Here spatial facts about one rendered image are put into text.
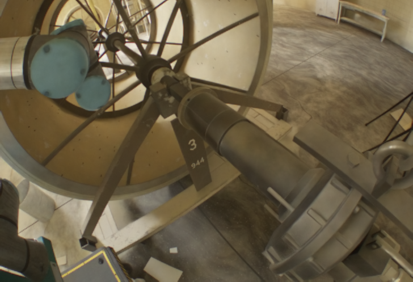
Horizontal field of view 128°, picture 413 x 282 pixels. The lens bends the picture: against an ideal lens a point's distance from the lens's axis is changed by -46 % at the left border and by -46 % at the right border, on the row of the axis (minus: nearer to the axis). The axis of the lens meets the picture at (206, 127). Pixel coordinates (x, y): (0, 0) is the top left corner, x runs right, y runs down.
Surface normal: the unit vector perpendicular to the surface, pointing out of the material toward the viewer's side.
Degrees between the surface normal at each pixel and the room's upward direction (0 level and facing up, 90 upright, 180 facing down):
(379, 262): 0
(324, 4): 90
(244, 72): 63
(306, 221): 43
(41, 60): 93
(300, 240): 54
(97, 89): 95
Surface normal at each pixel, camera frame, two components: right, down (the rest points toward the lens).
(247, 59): -0.80, 0.25
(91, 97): 0.60, 0.58
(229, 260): -0.12, -0.69
